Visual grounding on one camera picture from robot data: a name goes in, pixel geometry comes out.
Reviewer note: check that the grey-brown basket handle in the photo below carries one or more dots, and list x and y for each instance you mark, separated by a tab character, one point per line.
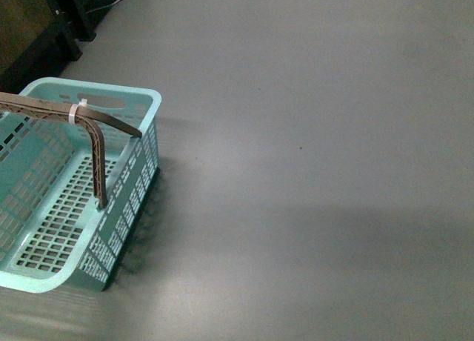
86	118

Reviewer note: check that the light blue plastic basket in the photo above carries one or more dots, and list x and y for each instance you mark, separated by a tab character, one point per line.
53	231

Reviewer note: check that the white zip tie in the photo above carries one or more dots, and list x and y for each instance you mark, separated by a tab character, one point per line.
73	111

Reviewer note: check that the black display stand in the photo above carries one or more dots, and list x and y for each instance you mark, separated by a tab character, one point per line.
39	36

